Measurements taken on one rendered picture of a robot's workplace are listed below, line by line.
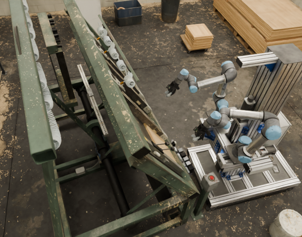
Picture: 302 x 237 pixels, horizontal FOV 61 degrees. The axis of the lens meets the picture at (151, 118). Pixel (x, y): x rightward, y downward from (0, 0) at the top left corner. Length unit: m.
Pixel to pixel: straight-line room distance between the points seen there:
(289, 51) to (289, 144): 2.38
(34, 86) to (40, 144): 0.43
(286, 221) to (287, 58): 1.87
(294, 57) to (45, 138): 1.92
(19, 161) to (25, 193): 0.53
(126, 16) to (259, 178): 4.63
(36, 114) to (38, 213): 2.34
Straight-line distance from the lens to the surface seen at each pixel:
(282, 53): 2.37
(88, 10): 5.94
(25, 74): 1.71
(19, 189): 3.88
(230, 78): 2.58
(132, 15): 6.53
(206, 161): 3.61
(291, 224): 3.42
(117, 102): 1.75
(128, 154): 1.79
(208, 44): 5.77
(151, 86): 4.81
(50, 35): 2.83
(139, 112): 2.32
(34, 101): 1.51
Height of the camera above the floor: 3.19
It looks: 49 degrees down
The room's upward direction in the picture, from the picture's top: 3 degrees clockwise
